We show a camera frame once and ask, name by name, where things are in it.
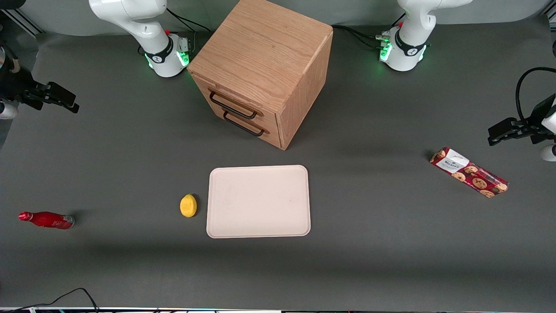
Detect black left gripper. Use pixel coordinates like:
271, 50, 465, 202
487, 95, 556, 147

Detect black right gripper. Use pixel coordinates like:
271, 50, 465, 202
0, 46, 80, 114

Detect black metal drawer handle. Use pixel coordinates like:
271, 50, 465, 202
222, 109, 270, 137
209, 89, 264, 120

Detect wooden drawer front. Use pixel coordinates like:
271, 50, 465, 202
204, 102, 285, 150
189, 72, 279, 133

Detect oak wooden drawer cabinet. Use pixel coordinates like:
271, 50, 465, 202
187, 0, 334, 151

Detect red cookie box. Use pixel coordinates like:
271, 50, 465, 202
429, 147, 510, 199

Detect red bottle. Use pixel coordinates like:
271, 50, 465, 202
18, 211, 75, 230

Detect yellow lemon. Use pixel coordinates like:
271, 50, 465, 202
180, 194, 198, 218

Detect beige rectangular tray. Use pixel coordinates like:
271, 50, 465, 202
206, 165, 311, 239

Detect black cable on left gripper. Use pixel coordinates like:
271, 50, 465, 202
515, 67, 556, 127

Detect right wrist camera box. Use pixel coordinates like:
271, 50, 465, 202
0, 101, 19, 120

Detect aluminium frame profile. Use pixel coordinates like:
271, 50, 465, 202
0, 9, 45, 36

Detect black cables at right arm base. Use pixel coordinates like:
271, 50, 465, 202
166, 7, 212, 44

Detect black cables at arm base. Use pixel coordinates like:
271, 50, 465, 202
166, 7, 212, 44
332, 24, 391, 49

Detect black cables at left arm base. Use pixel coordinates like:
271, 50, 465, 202
332, 24, 391, 49

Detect black cable at table edge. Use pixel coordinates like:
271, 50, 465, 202
13, 287, 99, 312

